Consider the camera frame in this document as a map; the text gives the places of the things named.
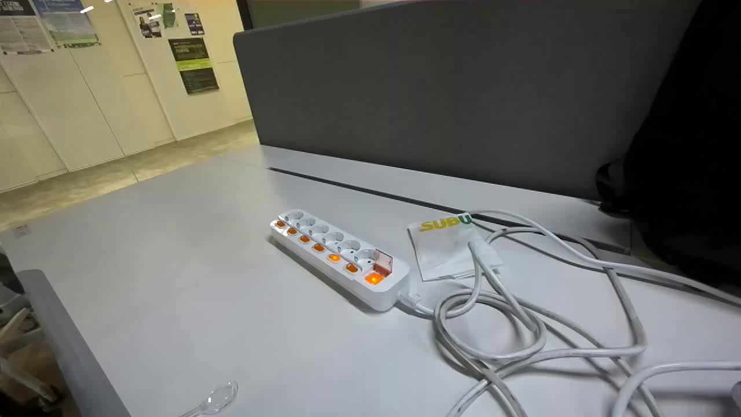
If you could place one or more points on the small dark photo poster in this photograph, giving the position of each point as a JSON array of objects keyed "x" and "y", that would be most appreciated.
[{"x": 149, "y": 24}]

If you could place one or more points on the white text wall poster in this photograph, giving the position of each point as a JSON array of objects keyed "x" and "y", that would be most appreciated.
[{"x": 18, "y": 31}]

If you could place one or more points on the white multi-switch power strip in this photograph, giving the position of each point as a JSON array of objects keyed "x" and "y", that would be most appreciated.
[{"x": 338, "y": 259}]

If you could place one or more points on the small dark wall notice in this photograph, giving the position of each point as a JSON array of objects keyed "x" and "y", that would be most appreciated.
[{"x": 194, "y": 24}]

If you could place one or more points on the dark poster with green band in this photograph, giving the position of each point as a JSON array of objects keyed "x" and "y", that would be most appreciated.
[{"x": 193, "y": 67}]

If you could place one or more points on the gray partition panel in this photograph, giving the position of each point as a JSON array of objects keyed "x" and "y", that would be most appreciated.
[{"x": 463, "y": 93}]

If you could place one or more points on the small green wall poster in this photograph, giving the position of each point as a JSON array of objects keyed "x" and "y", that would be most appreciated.
[{"x": 170, "y": 16}]

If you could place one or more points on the white power adapter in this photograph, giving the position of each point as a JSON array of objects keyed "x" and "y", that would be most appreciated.
[{"x": 440, "y": 252}]

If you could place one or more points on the landscape photo wall poster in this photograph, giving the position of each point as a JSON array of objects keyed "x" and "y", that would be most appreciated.
[{"x": 70, "y": 24}]

